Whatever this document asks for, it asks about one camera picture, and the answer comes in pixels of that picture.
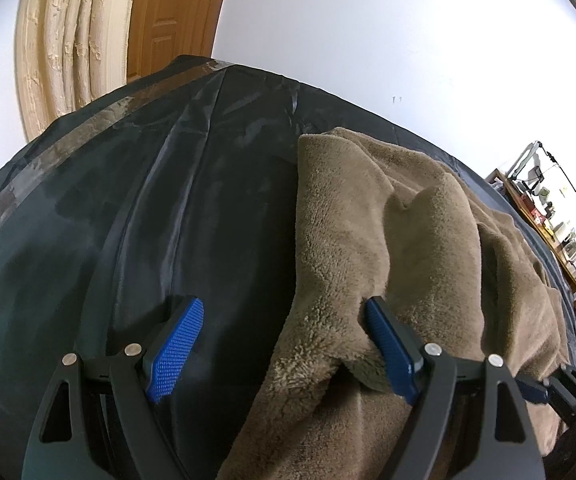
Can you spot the wooden door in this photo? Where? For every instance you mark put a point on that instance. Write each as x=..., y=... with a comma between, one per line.
x=177, y=10

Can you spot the beige curtain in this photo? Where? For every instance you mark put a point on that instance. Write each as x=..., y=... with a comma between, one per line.
x=67, y=35

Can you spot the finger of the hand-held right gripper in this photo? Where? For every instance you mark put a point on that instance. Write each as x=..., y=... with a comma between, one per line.
x=533, y=391

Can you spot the brown fleece garment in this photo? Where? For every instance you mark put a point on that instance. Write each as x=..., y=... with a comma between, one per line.
x=368, y=210

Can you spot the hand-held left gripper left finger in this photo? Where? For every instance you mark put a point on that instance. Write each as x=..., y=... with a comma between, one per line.
x=177, y=345

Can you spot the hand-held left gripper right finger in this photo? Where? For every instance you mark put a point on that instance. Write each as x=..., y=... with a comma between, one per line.
x=390, y=345

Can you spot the wooden desk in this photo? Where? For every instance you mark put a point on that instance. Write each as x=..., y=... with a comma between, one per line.
x=543, y=220

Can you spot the clear glass tank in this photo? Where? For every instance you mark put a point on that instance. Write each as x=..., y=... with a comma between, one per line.
x=533, y=170

